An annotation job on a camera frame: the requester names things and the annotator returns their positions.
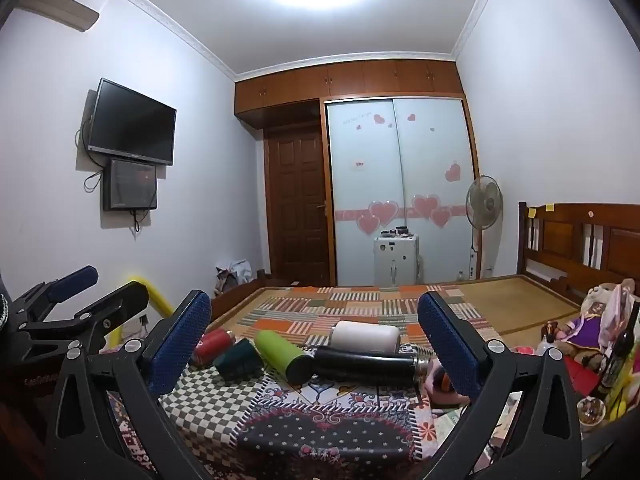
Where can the brown wooden door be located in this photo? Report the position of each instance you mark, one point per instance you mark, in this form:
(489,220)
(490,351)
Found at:
(297,200)

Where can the printed patterned blanket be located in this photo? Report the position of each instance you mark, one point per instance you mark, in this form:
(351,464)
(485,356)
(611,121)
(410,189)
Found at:
(300,410)

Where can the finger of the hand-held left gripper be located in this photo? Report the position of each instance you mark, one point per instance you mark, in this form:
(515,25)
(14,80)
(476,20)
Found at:
(75,280)
(117,305)

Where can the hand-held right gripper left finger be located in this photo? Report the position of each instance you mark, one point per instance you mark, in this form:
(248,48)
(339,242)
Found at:
(179,347)

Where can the pink round object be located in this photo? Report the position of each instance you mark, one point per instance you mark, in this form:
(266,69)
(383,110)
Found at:
(440,394)

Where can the white cloth bag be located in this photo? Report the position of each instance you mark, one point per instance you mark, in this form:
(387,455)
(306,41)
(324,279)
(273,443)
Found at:
(235,275)

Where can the wooden overhead cabinets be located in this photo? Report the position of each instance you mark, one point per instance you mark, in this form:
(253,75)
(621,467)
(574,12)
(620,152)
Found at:
(350,77)

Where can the patchwork striped blanket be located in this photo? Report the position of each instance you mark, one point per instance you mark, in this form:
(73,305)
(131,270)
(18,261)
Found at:
(350,305)

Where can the green bottle black cap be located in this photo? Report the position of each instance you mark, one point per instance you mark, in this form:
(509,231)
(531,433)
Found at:
(282,355)

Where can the sliding wardrobe with heart stickers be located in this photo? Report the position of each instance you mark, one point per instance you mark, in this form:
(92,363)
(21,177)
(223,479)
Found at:
(370,160)

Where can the small wall monitor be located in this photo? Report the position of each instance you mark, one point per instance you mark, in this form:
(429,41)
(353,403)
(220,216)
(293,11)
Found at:
(131,185)

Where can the woven straw mat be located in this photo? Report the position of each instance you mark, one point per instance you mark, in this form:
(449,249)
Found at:
(505,300)

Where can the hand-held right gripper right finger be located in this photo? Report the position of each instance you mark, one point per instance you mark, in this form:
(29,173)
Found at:
(447,347)

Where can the standing fan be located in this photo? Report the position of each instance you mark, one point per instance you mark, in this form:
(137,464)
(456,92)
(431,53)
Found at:
(484,202)

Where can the purple doll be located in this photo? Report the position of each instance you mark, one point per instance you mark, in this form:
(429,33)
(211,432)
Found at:
(590,327)

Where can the dark green cup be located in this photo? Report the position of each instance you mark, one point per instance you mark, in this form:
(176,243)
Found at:
(240,360)

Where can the red box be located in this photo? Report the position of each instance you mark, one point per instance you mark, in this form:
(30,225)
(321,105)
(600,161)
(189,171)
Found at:
(582,375)

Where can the air conditioner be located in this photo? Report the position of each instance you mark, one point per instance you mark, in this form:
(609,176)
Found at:
(60,7)

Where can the wall television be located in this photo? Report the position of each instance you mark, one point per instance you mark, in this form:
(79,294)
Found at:
(132,120)

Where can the red cup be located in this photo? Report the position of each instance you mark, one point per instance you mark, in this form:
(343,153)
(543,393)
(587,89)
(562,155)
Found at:
(217,345)

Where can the dark glass bottle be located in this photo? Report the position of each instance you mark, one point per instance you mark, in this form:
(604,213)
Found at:
(617,360)

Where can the white cup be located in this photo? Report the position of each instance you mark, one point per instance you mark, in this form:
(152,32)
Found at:
(365,336)

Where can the small white cabinet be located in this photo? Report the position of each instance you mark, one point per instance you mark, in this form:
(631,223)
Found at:
(395,260)

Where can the pink white plastic bag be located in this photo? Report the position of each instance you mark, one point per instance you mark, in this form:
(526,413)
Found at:
(620,310)

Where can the yellow foam tube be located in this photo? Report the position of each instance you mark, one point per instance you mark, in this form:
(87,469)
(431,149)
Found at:
(156,301)

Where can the small round bowl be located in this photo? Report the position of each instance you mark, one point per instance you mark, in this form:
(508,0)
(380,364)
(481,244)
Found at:
(591,412)

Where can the wooden bed headboard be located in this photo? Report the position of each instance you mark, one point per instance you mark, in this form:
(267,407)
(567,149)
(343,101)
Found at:
(575,240)

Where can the black thermos cup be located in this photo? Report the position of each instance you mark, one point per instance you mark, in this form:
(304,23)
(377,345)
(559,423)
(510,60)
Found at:
(365,360)

